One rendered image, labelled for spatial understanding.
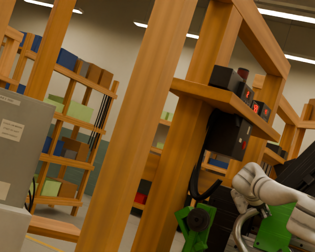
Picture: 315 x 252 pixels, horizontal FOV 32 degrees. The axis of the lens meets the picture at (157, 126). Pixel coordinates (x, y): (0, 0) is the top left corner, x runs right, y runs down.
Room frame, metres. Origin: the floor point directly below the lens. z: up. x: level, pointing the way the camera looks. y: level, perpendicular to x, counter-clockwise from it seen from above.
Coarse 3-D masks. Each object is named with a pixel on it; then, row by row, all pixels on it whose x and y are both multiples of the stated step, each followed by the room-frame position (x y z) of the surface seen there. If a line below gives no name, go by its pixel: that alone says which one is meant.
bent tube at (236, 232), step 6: (252, 210) 1.99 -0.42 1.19; (240, 216) 2.00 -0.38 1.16; (246, 216) 2.00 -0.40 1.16; (234, 222) 2.00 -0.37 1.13; (240, 222) 1.99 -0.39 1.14; (234, 228) 1.99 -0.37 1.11; (240, 228) 1.99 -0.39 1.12; (234, 234) 1.98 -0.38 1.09; (240, 234) 1.98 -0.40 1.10; (234, 240) 1.98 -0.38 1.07; (240, 240) 1.97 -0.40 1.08; (240, 246) 1.96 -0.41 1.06; (246, 246) 1.97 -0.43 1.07
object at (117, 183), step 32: (160, 0) 1.56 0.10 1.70; (192, 0) 1.58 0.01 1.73; (160, 32) 1.55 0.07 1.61; (224, 32) 1.89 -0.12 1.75; (160, 64) 1.54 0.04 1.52; (192, 64) 1.92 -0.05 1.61; (224, 64) 1.98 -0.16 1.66; (128, 96) 1.56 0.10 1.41; (160, 96) 1.57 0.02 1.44; (128, 128) 1.55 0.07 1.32; (192, 128) 1.89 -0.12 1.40; (128, 160) 1.54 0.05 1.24; (160, 160) 1.92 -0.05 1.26; (192, 160) 1.96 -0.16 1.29; (256, 160) 2.81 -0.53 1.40; (96, 192) 1.57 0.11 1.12; (128, 192) 1.57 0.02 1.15; (160, 192) 1.90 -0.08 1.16; (96, 224) 1.55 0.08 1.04; (160, 224) 1.89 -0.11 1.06
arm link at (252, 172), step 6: (252, 162) 1.71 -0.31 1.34; (246, 168) 1.70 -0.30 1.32; (252, 168) 1.69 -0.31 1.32; (258, 168) 1.68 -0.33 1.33; (240, 174) 1.70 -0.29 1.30; (246, 174) 1.69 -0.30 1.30; (252, 174) 1.69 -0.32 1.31; (258, 174) 1.65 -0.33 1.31; (264, 174) 1.65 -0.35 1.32; (252, 180) 1.65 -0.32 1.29; (252, 186) 1.63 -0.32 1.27; (252, 192) 1.64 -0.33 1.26
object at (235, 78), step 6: (216, 66) 1.88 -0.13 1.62; (222, 66) 1.87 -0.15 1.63; (216, 72) 1.87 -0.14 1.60; (222, 72) 1.87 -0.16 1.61; (228, 72) 1.86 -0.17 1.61; (234, 72) 1.88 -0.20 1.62; (210, 78) 1.88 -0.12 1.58; (216, 78) 1.87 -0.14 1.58; (222, 78) 1.86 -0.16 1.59; (228, 78) 1.85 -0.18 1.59; (234, 78) 1.90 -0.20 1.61; (240, 78) 1.96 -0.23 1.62; (210, 84) 1.89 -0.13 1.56; (216, 84) 1.87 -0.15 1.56; (222, 84) 1.86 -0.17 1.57; (228, 84) 1.86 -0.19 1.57; (234, 84) 1.91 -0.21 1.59; (228, 90) 1.90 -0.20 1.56; (234, 90) 1.93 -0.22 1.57
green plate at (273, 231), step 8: (272, 208) 2.01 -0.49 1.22; (280, 208) 2.00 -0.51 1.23; (288, 208) 1.99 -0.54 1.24; (272, 216) 2.00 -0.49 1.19; (280, 216) 1.99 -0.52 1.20; (288, 216) 1.98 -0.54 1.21; (264, 224) 2.00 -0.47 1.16; (272, 224) 1.99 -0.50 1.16; (280, 224) 1.98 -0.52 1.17; (264, 232) 1.99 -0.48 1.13; (272, 232) 1.98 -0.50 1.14; (280, 232) 1.97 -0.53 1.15; (288, 232) 1.96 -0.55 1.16; (256, 240) 1.99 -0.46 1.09; (264, 240) 1.98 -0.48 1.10; (272, 240) 1.97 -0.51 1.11; (280, 240) 1.96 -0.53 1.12; (288, 240) 1.95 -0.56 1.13; (264, 248) 1.97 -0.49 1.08; (272, 248) 1.96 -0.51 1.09; (280, 248) 1.95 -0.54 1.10
